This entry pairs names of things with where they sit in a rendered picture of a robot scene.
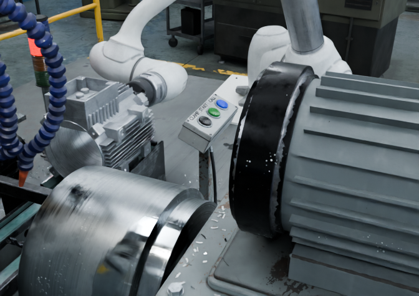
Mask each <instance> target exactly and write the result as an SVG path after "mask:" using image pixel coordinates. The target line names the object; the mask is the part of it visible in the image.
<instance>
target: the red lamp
mask: <svg viewBox="0 0 419 296"><path fill-rule="evenodd" d="M28 41H29V47H30V51H31V54H32V55H37V56H41V52H40V49H41V48H38V47H36V45H35V43H34V39H30V38H28Z"/></svg>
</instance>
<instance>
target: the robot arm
mask: <svg viewBox="0 0 419 296"><path fill-rule="evenodd" d="M175 1H176V0H142V1H141V2H140V3H139V4H138V5H137V6H136V7H135V8H134V9H133V10H132V11H131V12H130V14H129V15H128V16H127V18H126V20H125V21H124V23H123V25H122V27H121V29H120V31H119V32H118V34H116V35H115V36H113V37H111V38H110V40H109V41H108V42H107V41H103V42H99V43H98V44H95V45H94V46H93V48H92V49H91V51H90V55H89V61H90V64H91V67H92V68H93V69H94V70H95V71H96V73H98V74H99V75H100V76H101V77H103V78H105V79H107V80H109V81H114V82H119V83H122V84H126V86H127V85H129V88H130V87H132V88H133V94H134V95H136V96H137V95H138V94H139V93H142V94H144V96H146V98H147V99H148V101H147V102H146V103H144V106H145V107H151V106H153V105H155V104H158V103H163V102H167V101H169V100H171V99H173V98H175V97H176V96H178V95H179V94H180V93H181V92H182V91H183V90H184V89H185V87H186V82H187V79H188V75H187V73H186V70H185V69H184V68H183V67H182V66H180V65H178V64H176V63H173V62H165V61H160V60H153V59H149V58H147V57H145V56H144V48H143V46H142V43H141V39H140V38H141V34H142V30H143V28H144V27H145V25H146V23H147V22H148V21H149V20H150V19H152V18H153V17H154V16H156V15H157V14H158V13H159V12H161V11H162V10H164V9H165V8H166V7H168V6H169V5H170V4H172V3H173V2H175ZM281 3H282V8H283V11H284V17H285V20H286V25H287V29H285V28H283V27H281V26H266V27H262V28H260V29H259V30H258V31H257V33H255V35H254V36H253V38H252V41H251V43H250V46H249V51H248V85H243V86H237V87H236V93H238V94H240V95H244V98H242V99H241V100H239V102H238V105H239V106H240V107H243V106H244V103H245V101H246V97H247V96H248V93H249V91H250V89H251V86H252V84H253V83H254V81H255V79H256V77H257V76H258V75H259V74H260V72H262V71H263V70H264V69H266V68H267V67H268V66H269V65H270V64H271V63H273V62H275V61H279V62H288V63H293V64H302V65H310V66H311V67H312V68H313V70H314V74H316V75H318V76H319V79H321V77H322V75H325V72H326V71H330V72H339V73H344V74H352V71H351V69H350V67H349V66H348V64H347V63H346V62H345V61H343V60H342V59H341V56H340V55H339V53H338V52H337V50H336V48H335V47H334V44H333V42H332V41H331V40H330V39H329V38H327V37H326V36H324V35H323V31H322V24H321V20H320V13H319V6H318V2H317V0H281Z"/></svg>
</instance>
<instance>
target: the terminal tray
mask: <svg viewBox="0 0 419 296"><path fill-rule="evenodd" d="M80 77H83V78H82V79H80ZM108 82H111V84H108ZM65 86H66V87H67V93H66V94H65V96H66V97H67V103H66V104H65V113H64V114H63V116H64V120H66V121H70V122H73V123H76V124H78V125H79V126H81V127H82V128H84V129H85V130H86V131H88V130H89V129H90V128H91V127H92V126H93V125H95V124H96V123H99V124H100V123H101V124H104V123H103V121H104V122H107V119H108V120H109V119H110V117H113V115H116V112H117V113H119V110H120V108H119V101H118V99H119V97H118V84H117V82H114V81H109V80H102V79H95V78H91V77H84V76H78V77H77V78H75V79H73V80H71V81H69V82H67V83H66V84H65ZM50 95H51V94H50V93H49V92H48V93H46V94H44V96H45V100H46V107H47V112H49V111H48V107H49V104H50V102H49V97H50ZM81 98H85V99H84V100H81ZM73 123H69V122H62V123H60V127H64V128H69V129H73V130H78V131H83V132H86V131H84V130H83V129H81V128H80V127H78V126H77V125H74V124H73Z"/></svg>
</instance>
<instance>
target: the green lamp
mask: <svg viewBox="0 0 419 296"><path fill-rule="evenodd" d="M34 74H35V78H36V84H37V85H40V86H49V85H50V83H49V77H50V75H49V74H48V73H47V71H45V72H38V71H35V70H34Z"/></svg>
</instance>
